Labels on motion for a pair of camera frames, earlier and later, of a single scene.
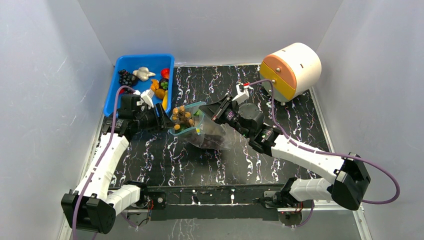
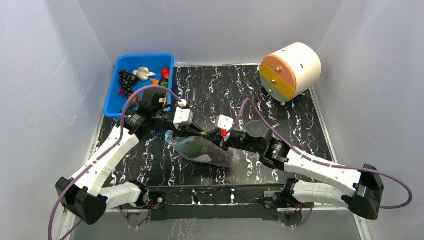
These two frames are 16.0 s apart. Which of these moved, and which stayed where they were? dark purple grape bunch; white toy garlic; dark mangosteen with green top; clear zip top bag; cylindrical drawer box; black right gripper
Moved: black right gripper; clear zip top bag; dark purple grape bunch
Stayed: white toy garlic; cylindrical drawer box; dark mangosteen with green top
